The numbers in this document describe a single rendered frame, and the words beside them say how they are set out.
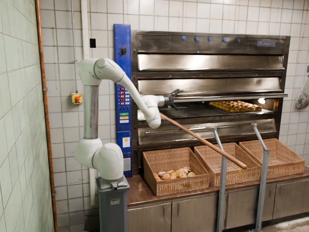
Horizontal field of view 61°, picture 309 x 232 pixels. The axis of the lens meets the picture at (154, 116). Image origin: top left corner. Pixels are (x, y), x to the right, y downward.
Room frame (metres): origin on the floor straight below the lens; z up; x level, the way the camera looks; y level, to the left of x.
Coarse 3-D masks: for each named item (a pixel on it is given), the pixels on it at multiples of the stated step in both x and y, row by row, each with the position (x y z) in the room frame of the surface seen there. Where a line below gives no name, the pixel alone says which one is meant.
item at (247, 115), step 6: (234, 114) 3.12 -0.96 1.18; (240, 114) 3.12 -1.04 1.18; (246, 114) 3.12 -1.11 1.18; (252, 114) 3.14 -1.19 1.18; (258, 114) 3.16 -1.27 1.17; (264, 114) 3.19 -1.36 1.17; (270, 114) 3.22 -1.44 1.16; (276, 114) 3.25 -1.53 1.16; (144, 120) 2.77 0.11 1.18; (162, 120) 2.79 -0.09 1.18; (174, 120) 2.83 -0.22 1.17; (180, 120) 2.85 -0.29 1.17; (186, 120) 2.87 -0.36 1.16; (192, 120) 2.89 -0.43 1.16; (198, 120) 2.92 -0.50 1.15; (204, 120) 2.94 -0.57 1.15; (210, 120) 2.97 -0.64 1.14
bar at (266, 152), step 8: (192, 128) 2.49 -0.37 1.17; (200, 128) 2.51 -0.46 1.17; (208, 128) 2.53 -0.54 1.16; (216, 128) 2.55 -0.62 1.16; (256, 128) 2.68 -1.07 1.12; (216, 136) 2.50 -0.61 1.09; (264, 152) 2.50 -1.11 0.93; (224, 160) 2.34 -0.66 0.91; (264, 160) 2.49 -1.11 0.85; (224, 168) 2.34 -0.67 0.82; (264, 168) 2.48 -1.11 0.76; (224, 176) 2.34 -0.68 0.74; (264, 176) 2.49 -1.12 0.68; (224, 184) 2.34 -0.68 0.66; (264, 184) 2.49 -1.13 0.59; (224, 192) 2.35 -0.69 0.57; (264, 192) 2.49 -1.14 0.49; (256, 224) 2.51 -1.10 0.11
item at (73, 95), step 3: (72, 93) 2.44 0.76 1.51; (75, 93) 2.45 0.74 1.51; (78, 93) 2.46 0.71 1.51; (81, 93) 2.47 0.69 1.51; (72, 96) 2.44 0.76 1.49; (75, 96) 2.45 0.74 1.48; (78, 96) 2.45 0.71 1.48; (81, 96) 2.46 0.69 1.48; (72, 99) 2.44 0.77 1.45; (81, 99) 2.46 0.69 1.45; (72, 102) 2.44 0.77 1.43; (75, 102) 2.44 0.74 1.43; (78, 102) 2.45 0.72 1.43; (81, 102) 2.46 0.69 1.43
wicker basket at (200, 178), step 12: (144, 156) 2.61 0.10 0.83; (156, 156) 2.71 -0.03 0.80; (168, 156) 2.75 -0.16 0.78; (180, 156) 2.79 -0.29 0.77; (192, 156) 2.76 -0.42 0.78; (144, 168) 2.61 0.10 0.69; (156, 168) 2.67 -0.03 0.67; (168, 168) 2.71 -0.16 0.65; (180, 168) 2.75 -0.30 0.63; (192, 168) 2.73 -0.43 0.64; (204, 168) 2.49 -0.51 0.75; (156, 180) 2.25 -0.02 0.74; (168, 180) 2.27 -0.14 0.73; (180, 180) 2.31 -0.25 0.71; (192, 180) 2.35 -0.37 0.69; (204, 180) 2.40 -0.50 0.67; (156, 192) 2.24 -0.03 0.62; (168, 192) 2.28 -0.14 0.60; (180, 192) 2.31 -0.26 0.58
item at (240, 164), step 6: (162, 114) 2.95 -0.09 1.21; (168, 120) 2.75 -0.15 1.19; (180, 126) 2.46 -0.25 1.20; (192, 132) 2.24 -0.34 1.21; (198, 138) 2.10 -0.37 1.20; (210, 144) 1.93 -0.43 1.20; (216, 150) 1.83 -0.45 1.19; (228, 156) 1.70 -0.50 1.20; (234, 162) 1.63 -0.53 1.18; (240, 162) 1.58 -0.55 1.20
